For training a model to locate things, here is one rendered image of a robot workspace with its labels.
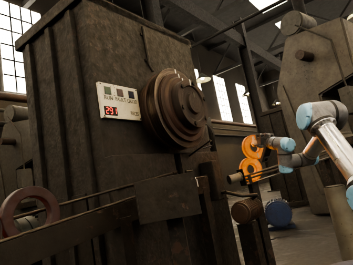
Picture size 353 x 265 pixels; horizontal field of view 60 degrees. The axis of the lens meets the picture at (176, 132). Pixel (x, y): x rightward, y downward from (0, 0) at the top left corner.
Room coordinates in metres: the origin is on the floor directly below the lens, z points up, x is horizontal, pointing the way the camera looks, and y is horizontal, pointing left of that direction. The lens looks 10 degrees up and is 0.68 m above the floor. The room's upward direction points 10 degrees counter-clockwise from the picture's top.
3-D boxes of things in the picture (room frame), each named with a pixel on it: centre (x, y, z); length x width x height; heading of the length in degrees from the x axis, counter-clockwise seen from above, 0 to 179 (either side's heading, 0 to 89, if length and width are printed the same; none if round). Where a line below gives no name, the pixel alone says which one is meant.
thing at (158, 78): (1.71, -0.03, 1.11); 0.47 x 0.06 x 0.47; 144
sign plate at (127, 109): (1.50, 0.26, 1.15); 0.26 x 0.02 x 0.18; 144
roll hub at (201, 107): (1.65, -0.11, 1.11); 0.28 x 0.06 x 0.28; 144
